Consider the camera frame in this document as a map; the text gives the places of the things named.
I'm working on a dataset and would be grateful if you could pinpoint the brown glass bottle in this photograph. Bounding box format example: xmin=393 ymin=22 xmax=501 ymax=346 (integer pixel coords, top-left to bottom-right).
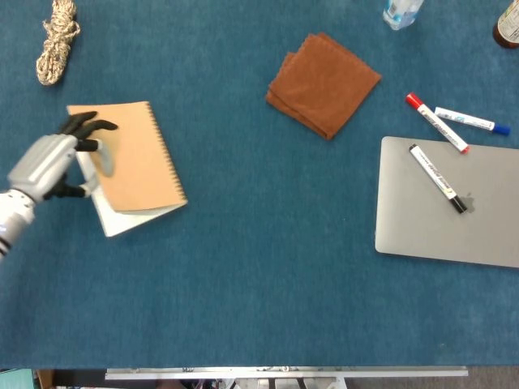
xmin=492 ymin=0 xmax=519 ymax=49

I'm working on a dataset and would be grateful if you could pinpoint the clear plastic water bottle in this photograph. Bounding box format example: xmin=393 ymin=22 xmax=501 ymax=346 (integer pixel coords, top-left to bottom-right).
xmin=383 ymin=0 xmax=425 ymax=31

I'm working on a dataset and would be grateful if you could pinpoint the black whiteboard marker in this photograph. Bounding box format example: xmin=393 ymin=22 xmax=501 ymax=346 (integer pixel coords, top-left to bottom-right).
xmin=408 ymin=143 xmax=469 ymax=215

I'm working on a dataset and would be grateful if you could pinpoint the teal box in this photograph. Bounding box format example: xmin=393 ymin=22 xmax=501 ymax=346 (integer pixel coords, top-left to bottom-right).
xmin=0 ymin=368 xmax=34 ymax=389

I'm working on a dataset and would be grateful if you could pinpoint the kraft spiral notebook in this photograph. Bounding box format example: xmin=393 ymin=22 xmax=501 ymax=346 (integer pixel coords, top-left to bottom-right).
xmin=66 ymin=100 xmax=189 ymax=238

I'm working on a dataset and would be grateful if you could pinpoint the aluminium frame rail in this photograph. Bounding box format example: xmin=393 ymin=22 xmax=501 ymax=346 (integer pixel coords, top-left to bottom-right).
xmin=105 ymin=366 xmax=469 ymax=381

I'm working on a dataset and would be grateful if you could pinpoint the red whiteboard marker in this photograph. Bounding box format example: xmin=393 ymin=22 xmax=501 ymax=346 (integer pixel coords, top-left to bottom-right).
xmin=405 ymin=92 xmax=471 ymax=155

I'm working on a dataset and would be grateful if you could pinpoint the beige rope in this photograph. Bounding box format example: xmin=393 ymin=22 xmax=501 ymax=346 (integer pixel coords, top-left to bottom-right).
xmin=36 ymin=0 xmax=81 ymax=87

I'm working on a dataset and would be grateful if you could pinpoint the silver laptop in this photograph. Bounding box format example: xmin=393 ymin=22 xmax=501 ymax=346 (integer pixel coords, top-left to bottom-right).
xmin=374 ymin=135 xmax=519 ymax=269

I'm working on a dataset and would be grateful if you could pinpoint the folded brown cloth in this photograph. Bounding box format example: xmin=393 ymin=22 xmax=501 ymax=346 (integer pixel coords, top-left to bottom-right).
xmin=265 ymin=32 xmax=383 ymax=141

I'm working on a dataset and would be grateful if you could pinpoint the blue whiteboard marker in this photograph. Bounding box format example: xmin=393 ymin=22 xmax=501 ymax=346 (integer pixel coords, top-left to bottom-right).
xmin=434 ymin=106 xmax=512 ymax=135

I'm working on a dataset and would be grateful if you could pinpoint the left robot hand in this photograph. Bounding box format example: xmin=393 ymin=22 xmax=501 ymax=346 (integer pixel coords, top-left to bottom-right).
xmin=6 ymin=111 xmax=119 ymax=203

